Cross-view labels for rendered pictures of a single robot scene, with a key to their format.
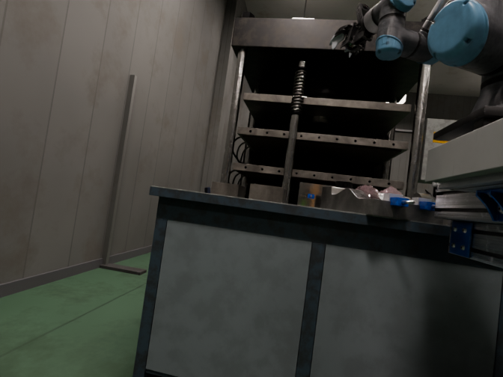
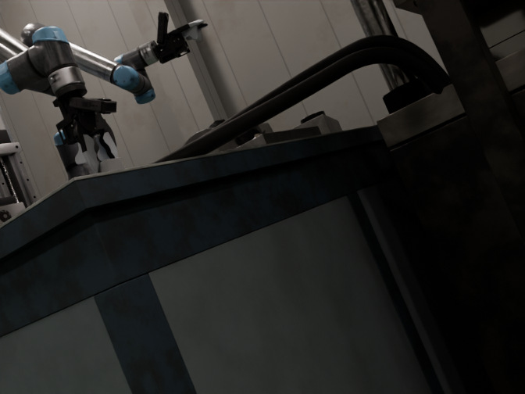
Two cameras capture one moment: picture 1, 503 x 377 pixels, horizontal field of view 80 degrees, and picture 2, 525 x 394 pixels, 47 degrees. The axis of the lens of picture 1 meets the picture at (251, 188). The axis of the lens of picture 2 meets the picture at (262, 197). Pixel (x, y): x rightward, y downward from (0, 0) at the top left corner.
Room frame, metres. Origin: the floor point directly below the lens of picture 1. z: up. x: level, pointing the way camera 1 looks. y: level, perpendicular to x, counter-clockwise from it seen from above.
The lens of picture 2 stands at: (1.96, -2.22, 0.66)
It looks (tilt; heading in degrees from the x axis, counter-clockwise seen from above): 4 degrees up; 113
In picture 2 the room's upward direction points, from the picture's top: 23 degrees counter-clockwise
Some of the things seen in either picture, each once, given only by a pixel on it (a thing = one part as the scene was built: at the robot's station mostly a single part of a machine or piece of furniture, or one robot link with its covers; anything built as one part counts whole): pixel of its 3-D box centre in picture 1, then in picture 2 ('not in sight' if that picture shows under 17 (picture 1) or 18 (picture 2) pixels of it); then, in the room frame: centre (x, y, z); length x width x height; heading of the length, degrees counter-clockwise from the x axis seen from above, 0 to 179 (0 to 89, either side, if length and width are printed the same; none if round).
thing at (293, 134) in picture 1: (290, 158); not in sight; (1.96, -0.22, 1.10); 0.05 x 0.05 x 1.30
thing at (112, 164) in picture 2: not in sight; (99, 180); (1.10, -1.08, 0.93); 0.13 x 0.05 x 0.05; 170
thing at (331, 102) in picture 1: (320, 117); not in sight; (2.32, -0.46, 1.51); 1.10 x 0.70 x 0.05; 80
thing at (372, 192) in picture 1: (374, 192); not in sight; (1.27, -0.52, 0.90); 0.26 x 0.18 x 0.08; 7
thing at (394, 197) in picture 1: (400, 202); not in sight; (0.99, -0.50, 0.85); 0.13 x 0.05 x 0.05; 7
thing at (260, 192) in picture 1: (268, 194); not in sight; (1.41, -0.08, 0.83); 0.20 x 0.15 x 0.07; 170
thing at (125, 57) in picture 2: (394, 7); (130, 62); (0.88, -0.35, 1.43); 0.11 x 0.08 x 0.09; 17
